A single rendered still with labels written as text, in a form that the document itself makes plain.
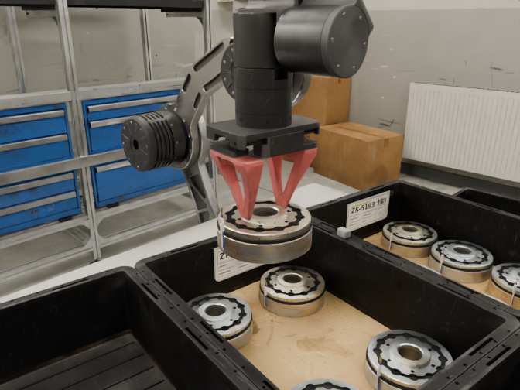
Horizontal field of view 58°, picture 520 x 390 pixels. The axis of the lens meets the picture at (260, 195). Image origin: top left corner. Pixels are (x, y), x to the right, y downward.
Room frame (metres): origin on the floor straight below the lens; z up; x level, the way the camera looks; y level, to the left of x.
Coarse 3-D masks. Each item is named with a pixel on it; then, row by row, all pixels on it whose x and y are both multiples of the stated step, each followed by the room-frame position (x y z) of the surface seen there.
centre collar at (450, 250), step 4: (456, 244) 0.75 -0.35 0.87; (460, 244) 0.75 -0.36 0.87; (448, 248) 0.74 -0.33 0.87; (452, 248) 0.74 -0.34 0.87; (456, 248) 0.75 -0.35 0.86; (460, 248) 0.75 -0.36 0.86; (464, 248) 0.74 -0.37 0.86; (468, 248) 0.74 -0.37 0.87; (472, 248) 0.74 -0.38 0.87; (448, 252) 0.73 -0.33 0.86; (452, 252) 0.72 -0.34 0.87; (456, 252) 0.72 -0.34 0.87; (472, 252) 0.72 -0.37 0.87; (476, 252) 0.72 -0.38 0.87; (456, 256) 0.71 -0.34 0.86; (460, 256) 0.71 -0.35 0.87; (464, 256) 0.71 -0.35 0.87; (468, 256) 0.71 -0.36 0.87; (472, 256) 0.71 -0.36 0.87; (476, 256) 0.72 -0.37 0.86
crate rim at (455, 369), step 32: (160, 256) 0.59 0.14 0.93; (384, 256) 0.59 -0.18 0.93; (160, 288) 0.51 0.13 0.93; (448, 288) 0.51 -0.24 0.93; (192, 320) 0.44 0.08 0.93; (512, 320) 0.44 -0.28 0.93; (224, 352) 0.38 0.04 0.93; (480, 352) 0.39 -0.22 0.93; (256, 384) 0.34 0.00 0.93; (448, 384) 0.34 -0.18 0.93
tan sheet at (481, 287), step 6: (378, 234) 0.87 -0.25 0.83; (366, 240) 0.84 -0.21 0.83; (372, 240) 0.84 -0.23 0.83; (378, 240) 0.84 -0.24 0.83; (378, 246) 0.82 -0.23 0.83; (408, 258) 0.77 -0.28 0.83; (414, 258) 0.77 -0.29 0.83; (420, 258) 0.77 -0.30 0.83; (426, 258) 0.77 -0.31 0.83; (420, 264) 0.75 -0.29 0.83; (426, 264) 0.75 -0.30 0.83; (462, 282) 0.68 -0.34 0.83; (480, 282) 0.68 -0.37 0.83; (486, 282) 0.68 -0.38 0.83; (474, 288) 0.67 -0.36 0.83; (480, 288) 0.67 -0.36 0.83; (486, 288) 0.67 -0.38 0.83; (486, 294) 0.65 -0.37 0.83
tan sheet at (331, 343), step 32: (256, 288) 0.67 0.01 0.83; (256, 320) 0.58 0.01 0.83; (288, 320) 0.58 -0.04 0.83; (320, 320) 0.58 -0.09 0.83; (352, 320) 0.58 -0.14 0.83; (256, 352) 0.51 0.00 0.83; (288, 352) 0.51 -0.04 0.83; (320, 352) 0.51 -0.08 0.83; (352, 352) 0.51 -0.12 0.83; (288, 384) 0.45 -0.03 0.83; (352, 384) 0.45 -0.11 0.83
